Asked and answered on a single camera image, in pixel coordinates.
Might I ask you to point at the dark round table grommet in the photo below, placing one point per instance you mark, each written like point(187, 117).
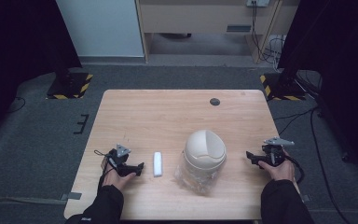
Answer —
point(214, 101)

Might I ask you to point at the clear plastic bag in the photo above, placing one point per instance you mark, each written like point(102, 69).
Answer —
point(195, 183)

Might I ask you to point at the grey tape strip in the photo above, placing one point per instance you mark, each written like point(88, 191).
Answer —
point(71, 196)
point(305, 198)

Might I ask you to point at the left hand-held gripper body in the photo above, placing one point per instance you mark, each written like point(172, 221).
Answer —
point(120, 159)

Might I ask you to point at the grey power strip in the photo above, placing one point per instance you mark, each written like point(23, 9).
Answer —
point(258, 2)

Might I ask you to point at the black curtain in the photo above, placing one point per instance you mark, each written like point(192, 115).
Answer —
point(18, 46)
point(338, 46)

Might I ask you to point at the person's right hand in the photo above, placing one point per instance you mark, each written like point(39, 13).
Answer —
point(281, 171)

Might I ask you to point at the black stand base striped edge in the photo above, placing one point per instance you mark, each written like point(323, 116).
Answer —
point(70, 85)
point(281, 88)

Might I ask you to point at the person's left hand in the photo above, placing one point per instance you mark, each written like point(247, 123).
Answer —
point(113, 179)

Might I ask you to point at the beige swing-lid trash can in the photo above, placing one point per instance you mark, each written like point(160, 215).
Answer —
point(204, 151)

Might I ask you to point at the light wooden desk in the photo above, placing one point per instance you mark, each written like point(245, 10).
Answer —
point(199, 18)

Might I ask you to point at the white cabinet panel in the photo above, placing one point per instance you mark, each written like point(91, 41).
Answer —
point(101, 26)

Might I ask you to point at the white folded tissue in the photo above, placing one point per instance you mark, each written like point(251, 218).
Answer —
point(158, 164)

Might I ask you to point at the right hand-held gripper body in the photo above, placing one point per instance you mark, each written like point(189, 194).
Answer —
point(275, 154)

